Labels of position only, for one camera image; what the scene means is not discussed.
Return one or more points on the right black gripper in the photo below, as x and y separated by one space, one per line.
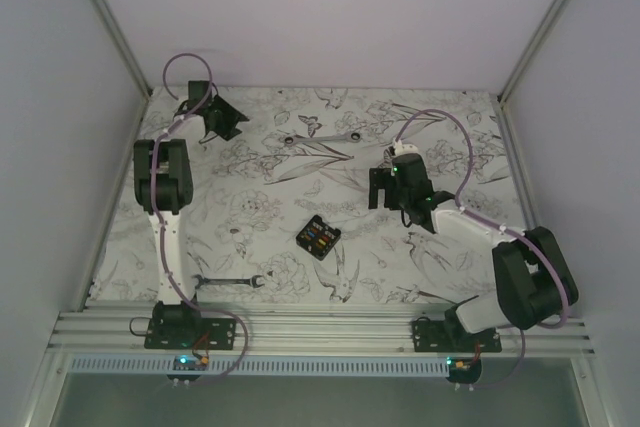
382 178

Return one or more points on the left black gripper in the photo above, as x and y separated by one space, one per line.
234 119

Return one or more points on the black fuse box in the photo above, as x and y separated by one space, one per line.
318 238

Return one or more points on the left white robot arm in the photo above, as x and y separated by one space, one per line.
163 187

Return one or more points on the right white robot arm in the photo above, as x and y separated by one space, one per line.
533 284

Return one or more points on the silver ratchet wrench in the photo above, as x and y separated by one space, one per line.
349 137

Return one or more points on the floral patterned table mat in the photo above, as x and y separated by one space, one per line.
254 194

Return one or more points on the black open-end wrench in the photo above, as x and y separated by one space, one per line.
256 281

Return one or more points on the right controller board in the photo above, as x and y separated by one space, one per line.
464 371

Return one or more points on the controller board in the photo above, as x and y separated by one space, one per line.
464 371
187 369

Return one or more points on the left controller board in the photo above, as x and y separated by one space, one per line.
187 369

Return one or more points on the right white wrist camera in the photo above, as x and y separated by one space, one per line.
399 148

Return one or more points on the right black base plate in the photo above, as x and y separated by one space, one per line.
436 336

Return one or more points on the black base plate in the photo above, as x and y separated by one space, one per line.
178 327
436 336

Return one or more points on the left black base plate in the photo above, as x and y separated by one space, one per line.
178 327

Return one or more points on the right aluminium corner post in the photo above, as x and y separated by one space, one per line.
535 43

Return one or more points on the aluminium corner post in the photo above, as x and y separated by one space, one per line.
116 35
535 43

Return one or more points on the left aluminium corner post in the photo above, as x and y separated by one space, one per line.
116 35

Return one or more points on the aluminium rail frame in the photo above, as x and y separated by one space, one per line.
274 329

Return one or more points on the white slotted cable duct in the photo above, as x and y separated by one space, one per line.
268 365

